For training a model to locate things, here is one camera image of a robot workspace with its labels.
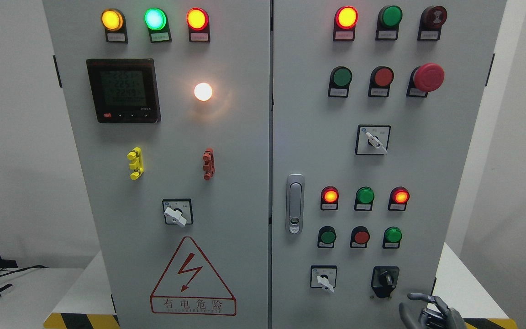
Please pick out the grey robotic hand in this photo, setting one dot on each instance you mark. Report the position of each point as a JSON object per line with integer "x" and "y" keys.
{"x": 443, "y": 318}

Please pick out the black rotary knob switch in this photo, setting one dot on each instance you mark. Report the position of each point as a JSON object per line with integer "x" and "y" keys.
{"x": 384, "y": 280}

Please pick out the white table with hazard stripes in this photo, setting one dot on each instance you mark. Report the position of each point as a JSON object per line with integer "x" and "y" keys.
{"x": 455, "y": 285}

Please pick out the green push button lower right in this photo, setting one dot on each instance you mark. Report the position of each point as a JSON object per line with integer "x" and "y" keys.
{"x": 392, "y": 238}

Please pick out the green push button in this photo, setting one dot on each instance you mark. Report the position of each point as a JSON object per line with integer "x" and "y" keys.
{"x": 339, "y": 82}
{"x": 392, "y": 238}
{"x": 326, "y": 237}

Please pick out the red push button lower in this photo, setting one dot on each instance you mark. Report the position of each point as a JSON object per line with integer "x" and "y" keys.
{"x": 360, "y": 237}

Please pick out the red push button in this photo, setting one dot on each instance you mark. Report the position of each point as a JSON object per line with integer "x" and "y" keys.
{"x": 360, "y": 237}
{"x": 380, "y": 81}

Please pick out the red lamp middle right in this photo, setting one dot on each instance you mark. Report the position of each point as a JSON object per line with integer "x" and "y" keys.
{"x": 398, "y": 199}

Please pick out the green push button lower left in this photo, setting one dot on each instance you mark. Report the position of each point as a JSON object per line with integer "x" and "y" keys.
{"x": 326, "y": 237}

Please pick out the green lamp middle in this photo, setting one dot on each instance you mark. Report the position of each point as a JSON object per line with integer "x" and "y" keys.
{"x": 364, "y": 199}

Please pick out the red lit lamp middle left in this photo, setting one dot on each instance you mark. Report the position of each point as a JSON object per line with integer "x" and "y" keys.
{"x": 329, "y": 199}

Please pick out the red lit lamp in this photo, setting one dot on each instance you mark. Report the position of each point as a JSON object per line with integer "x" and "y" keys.
{"x": 345, "y": 21}
{"x": 329, "y": 199}

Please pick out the red emergency stop button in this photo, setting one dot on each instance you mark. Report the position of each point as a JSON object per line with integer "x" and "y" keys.
{"x": 424, "y": 79}

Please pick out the red push button upper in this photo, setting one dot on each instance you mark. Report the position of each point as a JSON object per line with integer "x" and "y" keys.
{"x": 380, "y": 81}

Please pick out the grey electrical control cabinet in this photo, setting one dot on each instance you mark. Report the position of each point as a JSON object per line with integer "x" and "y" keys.
{"x": 269, "y": 63}

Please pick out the red danger warning sticker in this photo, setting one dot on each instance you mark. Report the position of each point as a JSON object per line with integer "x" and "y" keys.
{"x": 191, "y": 285}

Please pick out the green push button upper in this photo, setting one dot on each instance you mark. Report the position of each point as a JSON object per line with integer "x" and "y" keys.
{"x": 339, "y": 82}

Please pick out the dark red buzzer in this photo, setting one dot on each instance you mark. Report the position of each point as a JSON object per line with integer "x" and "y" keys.
{"x": 431, "y": 21}

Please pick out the green lamp top right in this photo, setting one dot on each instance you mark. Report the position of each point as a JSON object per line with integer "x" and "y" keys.
{"x": 388, "y": 23}

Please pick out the red lit lamp top right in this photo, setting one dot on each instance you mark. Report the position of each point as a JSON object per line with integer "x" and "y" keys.
{"x": 345, "y": 21}

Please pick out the white glowing lamp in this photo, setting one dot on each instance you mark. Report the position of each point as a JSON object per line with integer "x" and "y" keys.
{"x": 203, "y": 91}

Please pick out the red indicator lamp left door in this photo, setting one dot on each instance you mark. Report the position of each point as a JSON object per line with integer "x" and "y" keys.
{"x": 198, "y": 25}

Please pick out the black digital power meter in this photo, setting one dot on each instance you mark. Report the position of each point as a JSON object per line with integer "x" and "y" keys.
{"x": 124, "y": 90}

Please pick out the green lit indicator lamp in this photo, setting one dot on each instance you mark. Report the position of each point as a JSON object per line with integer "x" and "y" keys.
{"x": 157, "y": 25}

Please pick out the yellow indicator lamp top left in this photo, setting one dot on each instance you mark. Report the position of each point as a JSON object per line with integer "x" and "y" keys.
{"x": 114, "y": 24}

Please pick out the small white black adapter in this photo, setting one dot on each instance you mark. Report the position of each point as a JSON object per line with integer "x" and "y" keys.
{"x": 6, "y": 289}

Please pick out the white selector switch lower right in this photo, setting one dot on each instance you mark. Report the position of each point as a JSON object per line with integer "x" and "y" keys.
{"x": 323, "y": 277}

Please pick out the white selector switch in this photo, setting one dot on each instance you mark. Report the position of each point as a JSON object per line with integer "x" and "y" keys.
{"x": 372, "y": 139}
{"x": 323, "y": 277}

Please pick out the white selector switch upper right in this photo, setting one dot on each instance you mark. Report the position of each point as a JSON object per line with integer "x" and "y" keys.
{"x": 372, "y": 139}

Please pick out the silver door latch handle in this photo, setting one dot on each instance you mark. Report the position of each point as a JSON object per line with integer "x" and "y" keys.
{"x": 294, "y": 202}

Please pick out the red terminal handle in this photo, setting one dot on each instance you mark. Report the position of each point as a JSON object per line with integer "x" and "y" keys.
{"x": 208, "y": 164}

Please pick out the white selector switch left door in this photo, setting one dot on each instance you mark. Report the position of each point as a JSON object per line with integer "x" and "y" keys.
{"x": 178, "y": 211}

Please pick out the yellow terminal handle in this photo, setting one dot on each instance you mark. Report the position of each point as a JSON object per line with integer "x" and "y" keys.
{"x": 135, "y": 163}

